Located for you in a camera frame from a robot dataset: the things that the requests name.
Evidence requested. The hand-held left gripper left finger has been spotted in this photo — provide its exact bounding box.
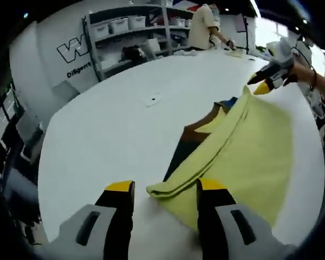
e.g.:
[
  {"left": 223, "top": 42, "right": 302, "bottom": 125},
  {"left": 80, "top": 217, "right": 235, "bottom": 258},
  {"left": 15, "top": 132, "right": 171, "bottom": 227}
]
[{"left": 56, "top": 180, "right": 137, "bottom": 260}]

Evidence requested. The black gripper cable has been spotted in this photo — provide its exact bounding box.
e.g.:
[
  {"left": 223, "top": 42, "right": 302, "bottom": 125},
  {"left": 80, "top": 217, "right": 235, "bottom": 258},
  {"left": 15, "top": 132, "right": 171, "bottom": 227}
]
[{"left": 292, "top": 40, "right": 315, "bottom": 71}]

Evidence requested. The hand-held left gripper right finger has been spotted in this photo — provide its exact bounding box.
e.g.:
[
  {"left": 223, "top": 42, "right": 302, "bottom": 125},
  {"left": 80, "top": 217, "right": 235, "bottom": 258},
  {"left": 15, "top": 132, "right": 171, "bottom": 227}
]
[{"left": 196, "top": 178, "right": 296, "bottom": 260}]

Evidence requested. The white storage bin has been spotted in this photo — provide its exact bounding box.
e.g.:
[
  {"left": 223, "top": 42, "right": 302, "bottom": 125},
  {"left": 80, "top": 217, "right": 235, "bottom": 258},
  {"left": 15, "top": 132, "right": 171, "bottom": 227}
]
[
  {"left": 128, "top": 16, "right": 147, "bottom": 30},
  {"left": 93, "top": 23, "right": 111, "bottom": 38},
  {"left": 110, "top": 17, "right": 129, "bottom": 35}
]

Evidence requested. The grey chair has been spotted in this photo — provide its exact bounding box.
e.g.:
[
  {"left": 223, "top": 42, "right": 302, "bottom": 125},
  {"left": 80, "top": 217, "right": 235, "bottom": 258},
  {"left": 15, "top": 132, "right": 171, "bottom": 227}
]
[{"left": 53, "top": 80, "right": 81, "bottom": 95}]

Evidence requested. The black bag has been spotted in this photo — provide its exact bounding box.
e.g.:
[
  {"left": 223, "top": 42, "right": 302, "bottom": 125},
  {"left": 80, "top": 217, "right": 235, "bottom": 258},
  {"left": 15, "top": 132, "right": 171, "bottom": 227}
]
[{"left": 121, "top": 44, "right": 144, "bottom": 62}]

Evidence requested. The dark wristband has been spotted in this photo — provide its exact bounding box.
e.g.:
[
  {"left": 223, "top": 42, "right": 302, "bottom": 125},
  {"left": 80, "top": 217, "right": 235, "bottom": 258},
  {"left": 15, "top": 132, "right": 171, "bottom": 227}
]
[{"left": 310, "top": 69, "right": 318, "bottom": 92}]

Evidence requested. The black tripod stand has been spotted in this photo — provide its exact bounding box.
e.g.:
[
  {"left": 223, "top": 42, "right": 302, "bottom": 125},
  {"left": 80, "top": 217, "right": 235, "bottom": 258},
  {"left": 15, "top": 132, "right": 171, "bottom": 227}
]
[{"left": 242, "top": 13, "right": 250, "bottom": 55}]

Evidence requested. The person's patterned clothing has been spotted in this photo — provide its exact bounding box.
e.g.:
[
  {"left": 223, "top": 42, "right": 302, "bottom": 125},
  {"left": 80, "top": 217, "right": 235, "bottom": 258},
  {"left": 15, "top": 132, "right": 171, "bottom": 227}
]
[{"left": 300, "top": 81, "right": 325, "bottom": 144}]

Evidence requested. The grey metal shelving unit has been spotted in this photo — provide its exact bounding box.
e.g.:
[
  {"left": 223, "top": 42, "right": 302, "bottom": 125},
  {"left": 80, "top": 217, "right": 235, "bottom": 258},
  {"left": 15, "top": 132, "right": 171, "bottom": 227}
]
[{"left": 82, "top": 5, "right": 196, "bottom": 82}]

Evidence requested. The yellow blue grey garment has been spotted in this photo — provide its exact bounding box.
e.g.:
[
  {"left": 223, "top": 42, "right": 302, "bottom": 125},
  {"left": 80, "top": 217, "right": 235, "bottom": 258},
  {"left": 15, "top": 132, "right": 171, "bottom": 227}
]
[{"left": 146, "top": 85, "right": 292, "bottom": 233}]

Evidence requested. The person's right hand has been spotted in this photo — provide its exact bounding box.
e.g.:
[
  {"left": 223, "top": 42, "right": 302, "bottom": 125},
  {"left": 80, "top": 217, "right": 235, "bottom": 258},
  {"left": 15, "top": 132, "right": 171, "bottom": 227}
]
[{"left": 283, "top": 62, "right": 312, "bottom": 87}]

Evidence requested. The white cloth heap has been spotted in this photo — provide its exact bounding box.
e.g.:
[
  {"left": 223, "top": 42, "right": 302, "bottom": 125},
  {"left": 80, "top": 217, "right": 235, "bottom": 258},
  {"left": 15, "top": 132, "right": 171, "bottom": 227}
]
[{"left": 174, "top": 48, "right": 197, "bottom": 56}]

